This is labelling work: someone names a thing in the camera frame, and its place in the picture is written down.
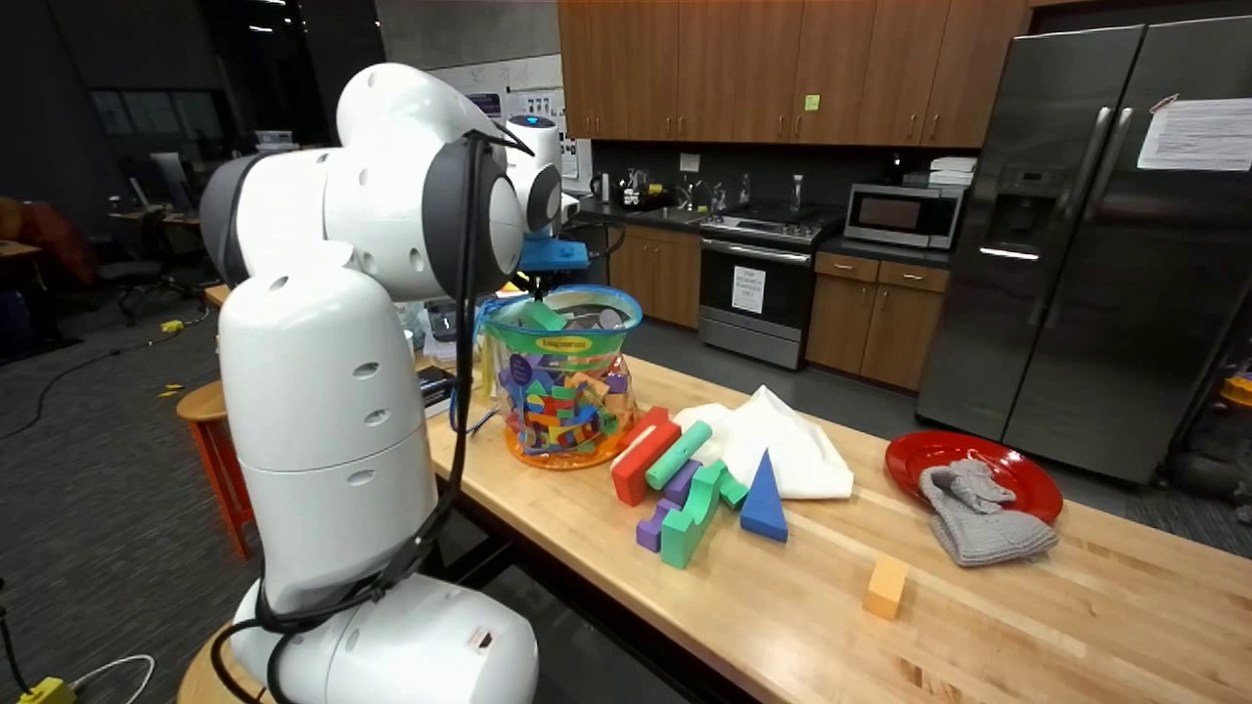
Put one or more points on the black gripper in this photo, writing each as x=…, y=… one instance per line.
x=552, y=283

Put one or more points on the triangular green foam block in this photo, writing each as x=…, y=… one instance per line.
x=547, y=320

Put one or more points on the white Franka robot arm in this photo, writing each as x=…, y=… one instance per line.
x=328, y=430

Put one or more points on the clear bag with blue rim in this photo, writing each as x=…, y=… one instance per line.
x=560, y=415

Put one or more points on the long red foam block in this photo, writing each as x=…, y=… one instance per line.
x=644, y=456

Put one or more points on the small purple foam block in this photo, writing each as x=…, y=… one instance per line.
x=649, y=535

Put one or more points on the blue pyramid foam block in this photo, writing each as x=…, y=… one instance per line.
x=766, y=503

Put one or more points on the stainless steel stove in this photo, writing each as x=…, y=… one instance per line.
x=766, y=296

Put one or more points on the green foam rod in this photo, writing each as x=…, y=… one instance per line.
x=678, y=456

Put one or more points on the white cloth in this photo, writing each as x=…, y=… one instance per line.
x=785, y=437

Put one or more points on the green sticky note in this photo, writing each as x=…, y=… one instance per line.
x=812, y=103

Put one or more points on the brown wooden upper cabinets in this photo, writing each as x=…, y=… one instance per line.
x=796, y=72

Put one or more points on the brown wooden cabinets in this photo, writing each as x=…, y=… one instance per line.
x=796, y=72
x=875, y=320

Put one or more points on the brown wooden lower cabinets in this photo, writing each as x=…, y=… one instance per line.
x=875, y=320

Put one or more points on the silver microwave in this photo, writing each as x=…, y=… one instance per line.
x=907, y=217

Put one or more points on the orange round stool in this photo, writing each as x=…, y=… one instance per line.
x=217, y=456

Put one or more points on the small yellow foam cube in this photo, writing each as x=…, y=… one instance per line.
x=885, y=587

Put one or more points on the red plate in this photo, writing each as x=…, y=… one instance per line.
x=1002, y=463

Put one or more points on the gray cloth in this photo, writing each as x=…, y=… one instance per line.
x=982, y=523

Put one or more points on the stainless steel fridge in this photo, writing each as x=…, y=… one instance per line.
x=1099, y=248

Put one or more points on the white paper sheet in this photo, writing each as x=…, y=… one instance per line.
x=1195, y=136

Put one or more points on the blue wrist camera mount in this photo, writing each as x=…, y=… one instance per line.
x=552, y=250

